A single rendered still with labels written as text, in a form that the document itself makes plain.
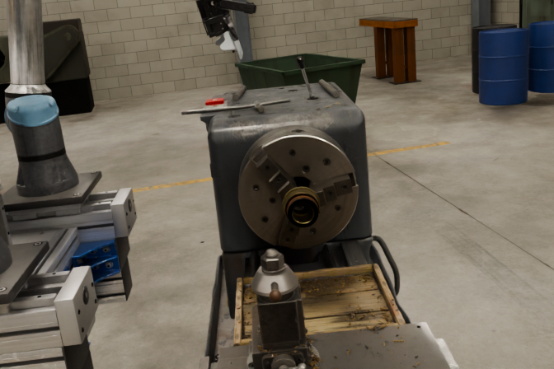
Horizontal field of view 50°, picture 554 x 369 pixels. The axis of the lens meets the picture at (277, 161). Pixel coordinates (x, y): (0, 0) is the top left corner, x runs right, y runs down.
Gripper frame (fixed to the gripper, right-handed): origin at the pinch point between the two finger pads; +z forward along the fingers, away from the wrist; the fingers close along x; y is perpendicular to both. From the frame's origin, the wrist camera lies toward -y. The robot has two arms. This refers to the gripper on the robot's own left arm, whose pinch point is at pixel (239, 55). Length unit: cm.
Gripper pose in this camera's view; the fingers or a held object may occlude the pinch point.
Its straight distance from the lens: 189.9
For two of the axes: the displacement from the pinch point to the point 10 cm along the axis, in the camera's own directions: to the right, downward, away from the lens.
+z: 3.0, 8.8, 3.6
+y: -9.3, 3.6, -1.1
